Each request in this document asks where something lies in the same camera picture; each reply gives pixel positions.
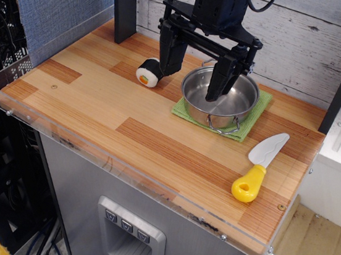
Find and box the green cloth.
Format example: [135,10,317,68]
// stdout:
[171,90,272,143]

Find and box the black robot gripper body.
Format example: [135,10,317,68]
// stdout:
[159,0,268,75]

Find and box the clear acrylic table guard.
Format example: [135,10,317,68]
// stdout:
[0,59,325,255]

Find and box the blue fabric panel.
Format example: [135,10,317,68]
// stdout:
[17,0,114,67]

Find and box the toy sushi roll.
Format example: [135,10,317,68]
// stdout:
[136,57,164,88]

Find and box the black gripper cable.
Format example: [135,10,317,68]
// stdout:
[240,0,277,15]

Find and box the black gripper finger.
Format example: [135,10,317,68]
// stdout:
[159,20,188,76]
[205,55,242,102]

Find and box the silver toy fridge cabinet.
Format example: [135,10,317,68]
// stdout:
[41,136,244,255]

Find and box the black left post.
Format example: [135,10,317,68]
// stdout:
[114,0,137,44]

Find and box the yellow handled toy knife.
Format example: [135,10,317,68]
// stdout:
[231,133,290,203]

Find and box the stainless steel pot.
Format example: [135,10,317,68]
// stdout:
[181,64,260,135]

